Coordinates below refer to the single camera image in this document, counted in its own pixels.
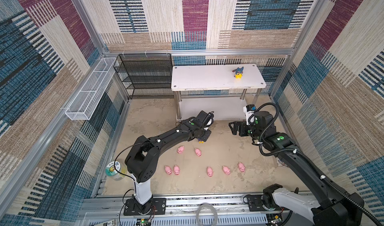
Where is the blue yellow toy figure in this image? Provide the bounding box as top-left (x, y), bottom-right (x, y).
top-left (233, 67), bottom-right (244, 79)

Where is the white two-tier shelf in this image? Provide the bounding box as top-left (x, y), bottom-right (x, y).
top-left (171, 64), bottom-right (267, 121)

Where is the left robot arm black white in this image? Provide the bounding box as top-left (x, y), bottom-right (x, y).
top-left (125, 111), bottom-right (214, 213)

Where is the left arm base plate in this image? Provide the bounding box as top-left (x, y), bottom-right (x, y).
top-left (123, 198), bottom-right (167, 216)

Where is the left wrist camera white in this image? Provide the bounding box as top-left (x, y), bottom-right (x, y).
top-left (203, 111), bottom-right (214, 131)

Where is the white wire mesh basket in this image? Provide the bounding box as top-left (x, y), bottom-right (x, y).
top-left (65, 58), bottom-right (117, 121)

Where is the clear tubing coil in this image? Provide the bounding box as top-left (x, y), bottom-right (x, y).
top-left (196, 203), bottom-right (219, 226)

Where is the black wire mesh rack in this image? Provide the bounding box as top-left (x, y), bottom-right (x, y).
top-left (114, 54), bottom-right (174, 100)

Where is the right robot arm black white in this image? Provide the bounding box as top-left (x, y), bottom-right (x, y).
top-left (229, 103), bottom-right (382, 226)

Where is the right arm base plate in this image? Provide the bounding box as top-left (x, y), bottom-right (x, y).
top-left (243, 194), bottom-right (289, 213)

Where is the pink pig toy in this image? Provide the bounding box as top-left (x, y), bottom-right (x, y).
top-left (177, 146), bottom-right (185, 154)
top-left (223, 166), bottom-right (231, 175)
top-left (238, 162), bottom-right (246, 172)
top-left (165, 166), bottom-right (173, 175)
top-left (207, 167), bottom-right (214, 177)
top-left (195, 148), bottom-right (202, 157)
top-left (174, 165), bottom-right (180, 175)

